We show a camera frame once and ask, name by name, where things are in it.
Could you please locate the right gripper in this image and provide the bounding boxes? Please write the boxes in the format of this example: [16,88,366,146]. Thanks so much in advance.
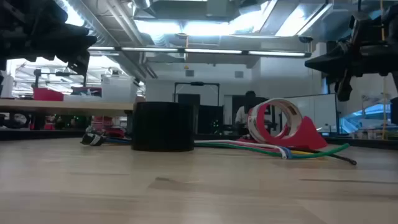
[304,12,386,102]

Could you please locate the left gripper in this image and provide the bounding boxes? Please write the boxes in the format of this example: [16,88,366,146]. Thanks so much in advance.
[30,0,98,76]

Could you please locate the whiteboard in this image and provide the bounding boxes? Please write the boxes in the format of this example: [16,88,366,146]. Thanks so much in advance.
[284,92,339,134]

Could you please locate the white sticker-covered tape roll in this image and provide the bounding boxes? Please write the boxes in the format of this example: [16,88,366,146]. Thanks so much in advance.
[248,98,303,144]

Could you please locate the red box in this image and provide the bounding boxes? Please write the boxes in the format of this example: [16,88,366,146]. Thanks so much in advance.
[32,87,65,101]

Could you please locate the white plastic tote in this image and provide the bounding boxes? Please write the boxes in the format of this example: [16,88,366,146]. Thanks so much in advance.
[101,74,140,103]

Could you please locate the wooden workbench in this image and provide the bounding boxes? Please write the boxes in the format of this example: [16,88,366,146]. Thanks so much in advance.
[0,98,135,116]

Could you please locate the ceiling light bar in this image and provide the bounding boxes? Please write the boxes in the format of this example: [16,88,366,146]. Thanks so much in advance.
[88,45,312,58]

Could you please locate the red tape dispenser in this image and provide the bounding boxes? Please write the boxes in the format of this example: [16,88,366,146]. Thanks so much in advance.
[247,98,329,151]

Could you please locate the white container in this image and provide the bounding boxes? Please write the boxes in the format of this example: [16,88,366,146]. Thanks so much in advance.
[0,73,15,99]

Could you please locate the clear safety glasses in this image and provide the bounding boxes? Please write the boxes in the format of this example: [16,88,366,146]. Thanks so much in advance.
[86,123,132,140]

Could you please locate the person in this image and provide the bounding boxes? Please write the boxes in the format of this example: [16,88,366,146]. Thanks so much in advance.
[234,90,268,136]

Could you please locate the black cylindrical container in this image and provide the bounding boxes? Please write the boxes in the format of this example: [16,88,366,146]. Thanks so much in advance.
[131,101,197,152]

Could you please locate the silver ventilation duct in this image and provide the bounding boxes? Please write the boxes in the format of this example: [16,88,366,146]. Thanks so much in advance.
[54,0,158,80]

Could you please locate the green cord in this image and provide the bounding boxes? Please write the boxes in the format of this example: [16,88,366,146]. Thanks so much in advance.
[194,142,351,159]

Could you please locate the yellow cord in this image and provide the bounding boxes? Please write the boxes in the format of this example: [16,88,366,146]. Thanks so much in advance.
[290,149,326,161]

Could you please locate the black cord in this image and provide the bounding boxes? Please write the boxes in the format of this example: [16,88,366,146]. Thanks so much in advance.
[306,148,358,166]

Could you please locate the white cord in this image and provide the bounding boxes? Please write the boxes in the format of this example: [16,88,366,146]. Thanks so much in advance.
[194,139,289,160]

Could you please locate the cord end plug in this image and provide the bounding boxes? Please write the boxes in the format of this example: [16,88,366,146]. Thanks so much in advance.
[80,132,107,147]

